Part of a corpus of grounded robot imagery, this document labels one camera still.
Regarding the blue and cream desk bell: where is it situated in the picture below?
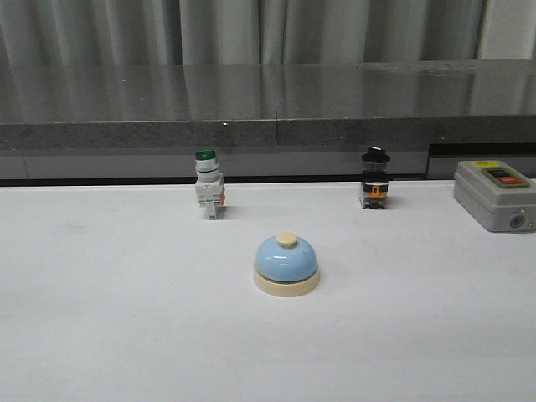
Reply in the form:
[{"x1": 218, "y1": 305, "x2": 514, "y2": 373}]
[{"x1": 253, "y1": 232, "x2": 320, "y2": 297}]

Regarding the dark granite counter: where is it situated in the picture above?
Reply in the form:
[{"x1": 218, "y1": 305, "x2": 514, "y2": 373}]
[{"x1": 1, "y1": 59, "x2": 535, "y2": 185}]

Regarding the grey curtain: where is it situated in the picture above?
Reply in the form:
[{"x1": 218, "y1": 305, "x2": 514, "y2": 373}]
[{"x1": 1, "y1": 1, "x2": 535, "y2": 67}]

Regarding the green push button switch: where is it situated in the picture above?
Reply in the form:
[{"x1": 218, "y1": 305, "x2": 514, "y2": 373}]
[{"x1": 195, "y1": 149, "x2": 225, "y2": 219}]

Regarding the black rotary selector switch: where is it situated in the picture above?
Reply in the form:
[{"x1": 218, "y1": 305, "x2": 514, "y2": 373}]
[{"x1": 359, "y1": 146, "x2": 390, "y2": 209}]

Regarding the grey on-off switch box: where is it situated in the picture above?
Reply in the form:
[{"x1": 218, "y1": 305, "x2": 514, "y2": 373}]
[{"x1": 453, "y1": 160, "x2": 535, "y2": 233}]

